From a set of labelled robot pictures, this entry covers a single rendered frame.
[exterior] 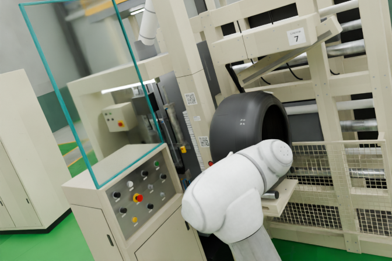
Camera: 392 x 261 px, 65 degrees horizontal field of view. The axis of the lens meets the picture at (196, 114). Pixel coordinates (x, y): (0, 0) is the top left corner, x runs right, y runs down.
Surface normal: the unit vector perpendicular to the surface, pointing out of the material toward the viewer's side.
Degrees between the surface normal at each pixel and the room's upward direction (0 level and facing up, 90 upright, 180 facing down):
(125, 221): 90
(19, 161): 90
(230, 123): 46
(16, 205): 90
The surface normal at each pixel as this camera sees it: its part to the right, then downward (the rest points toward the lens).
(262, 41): -0.54, 0.37
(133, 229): 0.79, -0.08
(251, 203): 0.55, -0.20
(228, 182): 0.23, -0.52
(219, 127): -0.60, -0.32
